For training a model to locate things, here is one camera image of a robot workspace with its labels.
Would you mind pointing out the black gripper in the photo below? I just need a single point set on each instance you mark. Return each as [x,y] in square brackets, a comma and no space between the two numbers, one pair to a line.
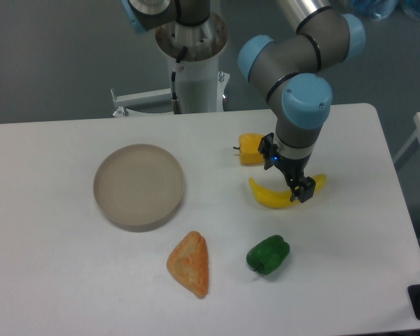
[291,162]

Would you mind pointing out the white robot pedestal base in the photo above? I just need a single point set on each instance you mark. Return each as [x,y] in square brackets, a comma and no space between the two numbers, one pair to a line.
[196,84]

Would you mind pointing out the orange toy bread slice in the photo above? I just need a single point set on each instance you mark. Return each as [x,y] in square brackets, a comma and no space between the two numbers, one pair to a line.
[188,264]

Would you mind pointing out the beige round plate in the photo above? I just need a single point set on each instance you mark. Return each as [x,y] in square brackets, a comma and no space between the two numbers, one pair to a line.
[139,187]

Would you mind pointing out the green toy bell pepper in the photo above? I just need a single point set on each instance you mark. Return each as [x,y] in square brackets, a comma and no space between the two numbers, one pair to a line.
[268,255]

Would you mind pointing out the blue plastic bag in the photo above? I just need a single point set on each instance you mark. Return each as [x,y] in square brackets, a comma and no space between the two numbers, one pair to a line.
[378,10]

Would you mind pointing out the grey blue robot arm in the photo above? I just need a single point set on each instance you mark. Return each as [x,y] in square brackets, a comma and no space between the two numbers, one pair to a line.
[286,74]

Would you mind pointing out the yellow toy banana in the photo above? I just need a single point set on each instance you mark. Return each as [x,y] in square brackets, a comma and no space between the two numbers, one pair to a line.
[270,198]

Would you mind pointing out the yellow toy bell pepper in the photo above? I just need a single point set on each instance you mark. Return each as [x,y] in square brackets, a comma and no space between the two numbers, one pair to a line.
[248,149]

